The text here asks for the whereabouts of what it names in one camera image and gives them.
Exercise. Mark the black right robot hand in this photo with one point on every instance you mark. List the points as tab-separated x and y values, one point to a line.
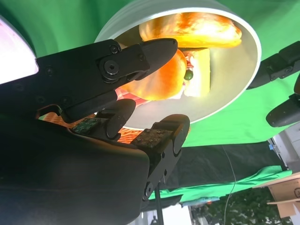
70	175

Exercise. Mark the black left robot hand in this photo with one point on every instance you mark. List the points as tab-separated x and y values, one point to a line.
281	63

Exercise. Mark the grey round bowl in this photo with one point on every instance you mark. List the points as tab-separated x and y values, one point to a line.
229	70

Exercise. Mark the plump orange croissant bread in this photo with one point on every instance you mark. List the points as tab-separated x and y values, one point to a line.
161	82

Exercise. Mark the orange wicker basket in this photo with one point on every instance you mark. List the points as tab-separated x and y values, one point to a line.
126	136

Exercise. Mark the yellow cake slice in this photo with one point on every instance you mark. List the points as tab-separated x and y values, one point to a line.
199	75

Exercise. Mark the orange donut bread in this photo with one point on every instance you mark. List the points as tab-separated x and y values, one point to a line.
192	28

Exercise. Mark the pink layered cake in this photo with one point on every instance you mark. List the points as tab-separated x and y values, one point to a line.
127	96

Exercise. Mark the lavender round plate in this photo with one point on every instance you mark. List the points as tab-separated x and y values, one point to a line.
14	58

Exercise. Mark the black stand pole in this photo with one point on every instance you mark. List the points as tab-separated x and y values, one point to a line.
159	206

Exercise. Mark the cardboard box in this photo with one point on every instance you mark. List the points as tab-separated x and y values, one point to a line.
286	194

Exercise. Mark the green cloth with print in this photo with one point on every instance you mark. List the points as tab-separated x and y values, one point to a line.
211	185

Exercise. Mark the green tablecloth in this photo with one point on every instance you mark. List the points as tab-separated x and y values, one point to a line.
58	23

